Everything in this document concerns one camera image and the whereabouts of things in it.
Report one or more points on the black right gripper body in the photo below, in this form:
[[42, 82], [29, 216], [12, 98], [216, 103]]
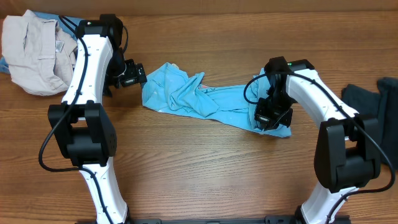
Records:
[[272, 116]]

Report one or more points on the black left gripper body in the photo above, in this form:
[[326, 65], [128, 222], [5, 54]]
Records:
[[130, 75]]

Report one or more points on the light blue printed t-shirt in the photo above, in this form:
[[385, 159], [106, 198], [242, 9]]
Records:
[[170, 90]]

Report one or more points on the beige pants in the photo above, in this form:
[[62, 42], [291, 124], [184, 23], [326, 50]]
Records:
[[40, 55]]

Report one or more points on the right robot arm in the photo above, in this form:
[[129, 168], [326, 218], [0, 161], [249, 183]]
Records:
[[346, 155]]

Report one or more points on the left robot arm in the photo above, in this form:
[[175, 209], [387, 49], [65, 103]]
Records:
[[83, 130]]

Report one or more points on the black folded garment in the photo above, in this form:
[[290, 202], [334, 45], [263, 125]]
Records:
[[382, 105]]

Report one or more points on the blue denim jeans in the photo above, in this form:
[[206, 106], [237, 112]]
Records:
[[47, 16]]

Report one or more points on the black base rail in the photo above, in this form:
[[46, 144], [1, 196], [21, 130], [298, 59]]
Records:
[[211, 221]]

